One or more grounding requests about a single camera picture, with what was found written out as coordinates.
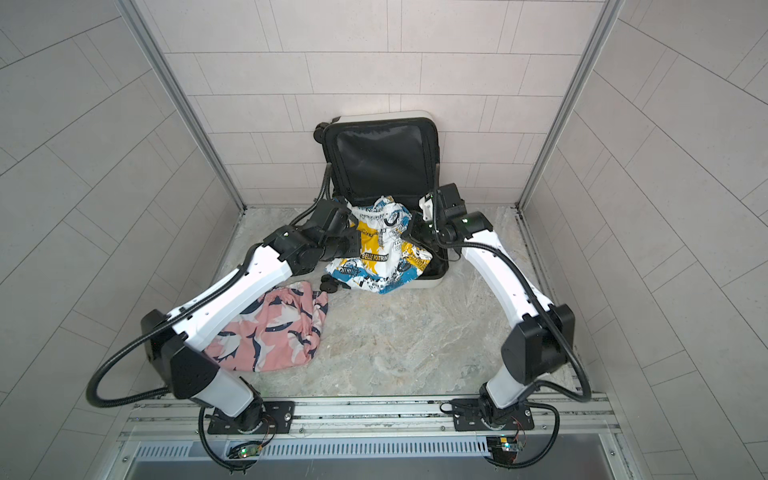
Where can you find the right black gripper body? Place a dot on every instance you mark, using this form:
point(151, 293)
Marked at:
point(437, 227)

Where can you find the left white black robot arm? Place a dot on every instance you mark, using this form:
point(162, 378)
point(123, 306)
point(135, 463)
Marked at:
point(175, 341)

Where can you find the right aluminium corner post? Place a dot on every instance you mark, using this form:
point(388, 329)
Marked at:
point(605, 22)

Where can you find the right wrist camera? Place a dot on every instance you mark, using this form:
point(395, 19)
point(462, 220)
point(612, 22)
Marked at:
point(426, 205)

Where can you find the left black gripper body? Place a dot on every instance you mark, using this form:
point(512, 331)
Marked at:
point(343, 245)

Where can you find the right green circuit board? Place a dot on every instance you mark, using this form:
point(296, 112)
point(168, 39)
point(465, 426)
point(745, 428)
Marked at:
point(504, 449)

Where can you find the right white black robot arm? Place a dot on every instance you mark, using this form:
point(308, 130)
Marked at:
point(538, 352)

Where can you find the aluminium corner post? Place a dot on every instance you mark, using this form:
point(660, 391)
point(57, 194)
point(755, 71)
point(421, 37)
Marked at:
point(149, 46)
point(605, 22)

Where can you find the pink shark print shorts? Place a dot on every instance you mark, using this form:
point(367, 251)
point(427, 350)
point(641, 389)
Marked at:
point(280, 330)

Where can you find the yellow blue print shorts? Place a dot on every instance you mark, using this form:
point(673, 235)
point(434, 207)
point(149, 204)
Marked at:
point(385, 261)

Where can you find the left aluminium corner post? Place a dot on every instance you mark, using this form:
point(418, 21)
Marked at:
point(149, 46)

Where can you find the aluminium mounting rail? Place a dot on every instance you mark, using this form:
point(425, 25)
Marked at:
point(414, 416)

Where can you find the green circuit board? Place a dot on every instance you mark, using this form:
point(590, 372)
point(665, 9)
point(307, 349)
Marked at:
point(245, 451)
point(504, 449)

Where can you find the left green circuit board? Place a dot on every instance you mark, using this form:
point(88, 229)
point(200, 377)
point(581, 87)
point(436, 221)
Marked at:
point(245, 451)

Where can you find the white black-lined carry-on suitcase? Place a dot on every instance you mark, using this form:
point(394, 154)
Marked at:
point(393, 155)

